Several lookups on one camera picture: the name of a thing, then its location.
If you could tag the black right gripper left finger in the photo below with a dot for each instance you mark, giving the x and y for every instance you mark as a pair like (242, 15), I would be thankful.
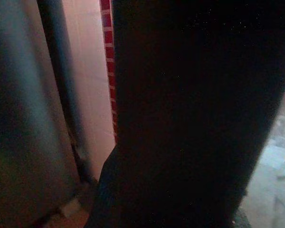
(19, 123)

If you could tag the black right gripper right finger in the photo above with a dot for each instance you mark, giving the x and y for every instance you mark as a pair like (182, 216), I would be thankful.
(185, 123)

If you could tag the red white striped strip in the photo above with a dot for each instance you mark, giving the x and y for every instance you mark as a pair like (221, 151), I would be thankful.
(110, 61)

